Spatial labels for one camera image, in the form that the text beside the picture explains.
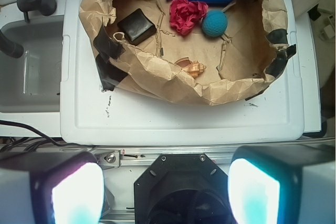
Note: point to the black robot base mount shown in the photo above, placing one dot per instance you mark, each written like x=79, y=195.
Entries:
x=182, y=188

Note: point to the black leather pouch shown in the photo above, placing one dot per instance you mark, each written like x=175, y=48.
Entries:
x=137, y=27

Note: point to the aluminium extrusion rail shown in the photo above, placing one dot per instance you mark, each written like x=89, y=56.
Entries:
x=133, y=156

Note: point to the brown paper bag tray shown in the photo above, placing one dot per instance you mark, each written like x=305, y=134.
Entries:
x=241, y=64

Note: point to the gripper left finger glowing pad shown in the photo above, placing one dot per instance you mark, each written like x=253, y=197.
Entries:
x=51, y=187

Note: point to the tan spiral seashell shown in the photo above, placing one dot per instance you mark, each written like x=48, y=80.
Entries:
x=193, y=68

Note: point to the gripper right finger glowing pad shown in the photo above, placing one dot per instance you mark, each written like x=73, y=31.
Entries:
x=291, y=183

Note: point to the metal corner bracket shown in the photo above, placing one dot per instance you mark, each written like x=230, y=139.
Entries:
x=108, y=160

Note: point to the teal foam ball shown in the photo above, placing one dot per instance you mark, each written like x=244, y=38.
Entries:
x=215, y=23

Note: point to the crumpled red paper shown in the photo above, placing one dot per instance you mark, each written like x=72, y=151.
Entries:
x=185, y=14

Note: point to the grey sink basin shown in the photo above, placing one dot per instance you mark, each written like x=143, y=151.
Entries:
x=32, y=82

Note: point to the white plastic bin lid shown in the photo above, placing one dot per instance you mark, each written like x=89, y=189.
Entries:
x=91, y=116

